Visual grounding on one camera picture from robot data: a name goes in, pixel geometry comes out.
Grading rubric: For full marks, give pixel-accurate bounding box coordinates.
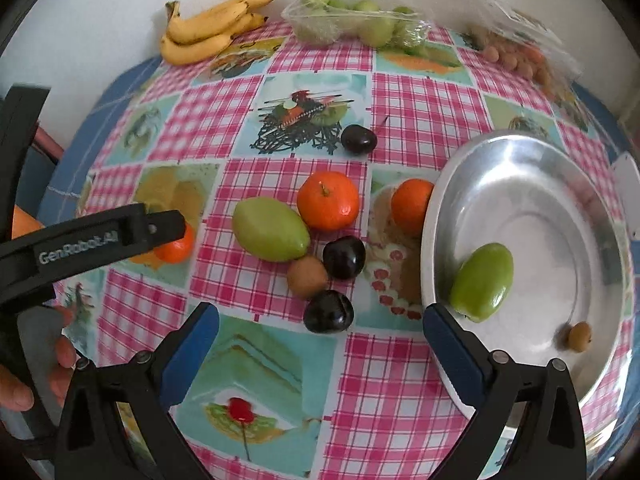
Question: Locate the clear bag of green jujubes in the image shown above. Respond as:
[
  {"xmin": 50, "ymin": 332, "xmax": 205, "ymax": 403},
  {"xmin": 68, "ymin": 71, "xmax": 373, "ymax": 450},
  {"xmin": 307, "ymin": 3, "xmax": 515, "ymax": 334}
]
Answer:
[{"xmin": 281, "ymin": 0, "xmax": 433, "ymax": 53}]

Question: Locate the single brown longan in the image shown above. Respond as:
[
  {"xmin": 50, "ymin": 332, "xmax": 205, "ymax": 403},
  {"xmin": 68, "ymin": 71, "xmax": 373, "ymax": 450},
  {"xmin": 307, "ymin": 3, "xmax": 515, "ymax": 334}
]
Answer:
[{"xmin": 567, "ymin": 322, "xmax": 594, "ymax": 353}]

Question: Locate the yellow banana bunch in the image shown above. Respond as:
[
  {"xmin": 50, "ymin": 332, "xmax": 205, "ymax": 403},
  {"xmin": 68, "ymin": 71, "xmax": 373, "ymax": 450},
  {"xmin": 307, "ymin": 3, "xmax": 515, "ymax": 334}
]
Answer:
[{"xmin": 160, "ymin": 0, "xmax": 277, "ymax": 66}]

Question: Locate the brown sapodilla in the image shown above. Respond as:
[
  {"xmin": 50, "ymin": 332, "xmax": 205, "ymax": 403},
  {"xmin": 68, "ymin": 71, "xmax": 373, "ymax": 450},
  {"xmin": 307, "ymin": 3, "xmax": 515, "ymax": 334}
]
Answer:
[{"xmin": 286, "ymin": 255, "xmax": 330, "ymax": 298}]

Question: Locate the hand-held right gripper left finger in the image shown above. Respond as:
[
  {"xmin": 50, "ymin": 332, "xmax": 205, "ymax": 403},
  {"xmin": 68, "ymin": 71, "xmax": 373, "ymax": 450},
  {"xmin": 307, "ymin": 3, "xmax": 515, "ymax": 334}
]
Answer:
[{"xmin": 54, "ymin": 302, "xmax": 221, "ymax": 480}]

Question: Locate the pink checkered printed tablecloth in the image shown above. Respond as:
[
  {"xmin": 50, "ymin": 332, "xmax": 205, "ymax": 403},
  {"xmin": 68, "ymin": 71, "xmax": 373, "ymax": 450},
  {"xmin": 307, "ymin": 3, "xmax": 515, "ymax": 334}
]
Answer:
[{"xmin": 50, "ymin": 7, "xmax": 636, "ymax": 480}]

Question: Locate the round metal tray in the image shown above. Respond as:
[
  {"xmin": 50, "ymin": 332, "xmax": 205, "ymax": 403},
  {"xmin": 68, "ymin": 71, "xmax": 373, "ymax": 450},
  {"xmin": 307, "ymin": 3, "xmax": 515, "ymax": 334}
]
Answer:
[{"xmin": 420, "ymin": 130, "xmax": 632, "ymax": 428}]

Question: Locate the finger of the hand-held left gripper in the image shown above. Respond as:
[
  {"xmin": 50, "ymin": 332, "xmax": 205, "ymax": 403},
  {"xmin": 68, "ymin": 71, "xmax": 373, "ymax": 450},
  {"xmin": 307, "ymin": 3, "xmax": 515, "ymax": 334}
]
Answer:
[{"xmin": 145, "ymin": 209, "xmax": 187, "ymax": 257}]

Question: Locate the green mango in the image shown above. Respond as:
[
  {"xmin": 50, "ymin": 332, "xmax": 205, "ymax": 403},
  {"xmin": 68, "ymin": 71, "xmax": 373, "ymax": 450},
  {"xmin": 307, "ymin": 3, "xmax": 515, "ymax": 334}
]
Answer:
[
  {"xmin": 231, "ymin": 196, "xmax": 312, "ymax": 263},
  {"xmin": 449, "ymin": 242, "xmax": 515, "ymax": 323}
]

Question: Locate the white wall box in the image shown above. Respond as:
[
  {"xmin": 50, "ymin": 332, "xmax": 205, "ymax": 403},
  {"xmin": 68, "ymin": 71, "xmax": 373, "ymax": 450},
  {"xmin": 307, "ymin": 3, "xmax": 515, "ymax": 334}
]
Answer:
[{"xmin": 612, "ymin": 155, "xmax": 640, "ymax": 241}]

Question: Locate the orange object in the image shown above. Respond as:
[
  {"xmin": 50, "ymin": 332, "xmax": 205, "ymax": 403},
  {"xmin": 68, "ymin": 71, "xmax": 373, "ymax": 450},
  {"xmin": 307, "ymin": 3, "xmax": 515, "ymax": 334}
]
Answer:
[{"xmin": 0, "ymin": 205, "xmax": 47, "ymax": 241}]

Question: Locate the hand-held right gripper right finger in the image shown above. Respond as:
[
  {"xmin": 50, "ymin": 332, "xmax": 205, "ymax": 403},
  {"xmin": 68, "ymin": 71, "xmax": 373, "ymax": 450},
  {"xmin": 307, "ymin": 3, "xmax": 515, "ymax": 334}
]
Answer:
[{"xmin": 423, "ymin": 302, "xmax": 588, "ymax": 480}]

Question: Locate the person's left hand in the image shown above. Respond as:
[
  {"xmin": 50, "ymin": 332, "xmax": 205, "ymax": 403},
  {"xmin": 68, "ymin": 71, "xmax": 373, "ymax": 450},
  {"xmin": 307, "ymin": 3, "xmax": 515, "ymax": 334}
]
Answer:
[{"xmin": 0, "ymin": 334, "xmax": 80, "ymax": 414}]

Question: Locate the mandarin orange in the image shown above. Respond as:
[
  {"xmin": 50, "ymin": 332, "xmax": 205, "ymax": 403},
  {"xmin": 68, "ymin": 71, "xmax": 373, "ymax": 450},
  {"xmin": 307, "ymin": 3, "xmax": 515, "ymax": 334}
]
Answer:
[
  {"xmin": 296, "ymin": 171, "xmax": 361, "ymax": 232},
  {"xmin": 150, "ymin": 222, "xmax": 196, "ymax": 264},
  {"xmin": 390, "ymin": 178, "xmax": 435, "ymax": 237}
]

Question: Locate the clear bag of longans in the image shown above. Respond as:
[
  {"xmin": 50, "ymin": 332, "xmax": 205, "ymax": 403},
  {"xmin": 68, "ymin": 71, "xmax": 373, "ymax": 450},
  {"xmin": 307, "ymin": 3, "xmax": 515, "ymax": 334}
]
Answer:
[{"xmin": 467, "ymin": 2, "xmax": 586, "ymax": 96}]

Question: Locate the dark purple plum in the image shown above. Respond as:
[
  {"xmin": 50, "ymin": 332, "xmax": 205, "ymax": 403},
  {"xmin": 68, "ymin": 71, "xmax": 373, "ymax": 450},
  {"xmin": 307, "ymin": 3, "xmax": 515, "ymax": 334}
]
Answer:
[
  {"xmin": 322, "ymin": 235, "xmax": 367, "ymax": 280},
  {"xmin": 303, "ymin": 289, "xmax": 355, "ymax": 334},
  {"xmin": 340, "ymin": 124, "xmax": 378, "ymax": 155}
]

